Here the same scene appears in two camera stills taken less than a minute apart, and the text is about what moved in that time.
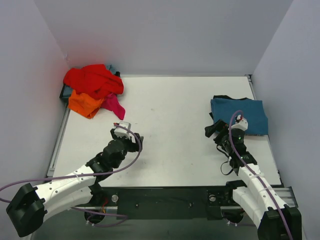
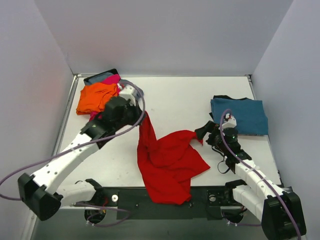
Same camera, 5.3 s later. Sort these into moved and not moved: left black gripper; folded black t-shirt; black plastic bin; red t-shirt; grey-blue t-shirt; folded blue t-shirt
Moved: grey-blue t-shirt; black plastic bin; left black gripper; red t-shirt
Not moved: folded black t-shirt; folded blue t-shirt
